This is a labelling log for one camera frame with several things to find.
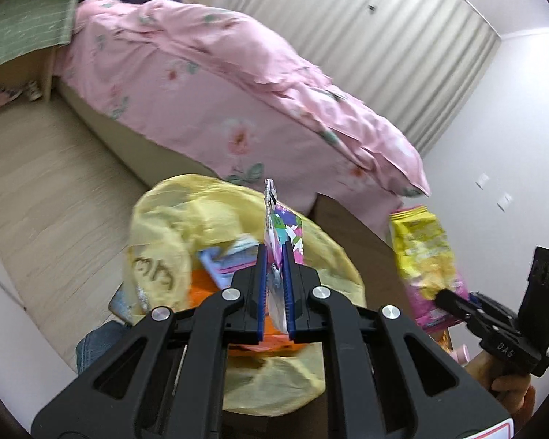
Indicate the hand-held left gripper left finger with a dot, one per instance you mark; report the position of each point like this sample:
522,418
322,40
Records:
261,292

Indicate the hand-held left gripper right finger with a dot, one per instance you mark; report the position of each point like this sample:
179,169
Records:
288,288

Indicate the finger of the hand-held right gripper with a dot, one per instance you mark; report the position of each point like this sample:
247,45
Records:
485,305
455,308

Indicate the colourful patterned snack wrapper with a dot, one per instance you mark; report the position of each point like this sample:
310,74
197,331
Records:
279,228

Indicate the yellow pink snack packet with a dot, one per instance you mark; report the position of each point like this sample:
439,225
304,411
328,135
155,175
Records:
421,247

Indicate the yellow plastic trash bag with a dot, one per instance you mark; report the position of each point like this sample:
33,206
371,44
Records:
178,219

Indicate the person's right hand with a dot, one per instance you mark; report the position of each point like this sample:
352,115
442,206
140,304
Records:
521,400

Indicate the blue pink wrapper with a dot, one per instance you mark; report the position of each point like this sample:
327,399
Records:
224,260

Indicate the orange snack wrapper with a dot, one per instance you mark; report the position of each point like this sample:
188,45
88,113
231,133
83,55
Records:
203,288

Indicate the bed with pink floral sheet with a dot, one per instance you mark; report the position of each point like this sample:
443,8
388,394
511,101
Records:
238,141

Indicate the person's leg in jeans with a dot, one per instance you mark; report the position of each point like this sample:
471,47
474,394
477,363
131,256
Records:
100,347

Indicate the pink floral duvet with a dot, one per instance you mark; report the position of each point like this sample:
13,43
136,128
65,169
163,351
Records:
256,59

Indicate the white pleated curtain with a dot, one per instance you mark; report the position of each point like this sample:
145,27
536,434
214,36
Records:
370,55

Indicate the pair of patterned shoes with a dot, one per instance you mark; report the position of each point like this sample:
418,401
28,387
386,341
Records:
32,90

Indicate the green checked cloth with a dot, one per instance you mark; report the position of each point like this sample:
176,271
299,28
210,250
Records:
23,27

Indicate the white wall switch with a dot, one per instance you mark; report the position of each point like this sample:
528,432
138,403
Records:
504,201
482,180

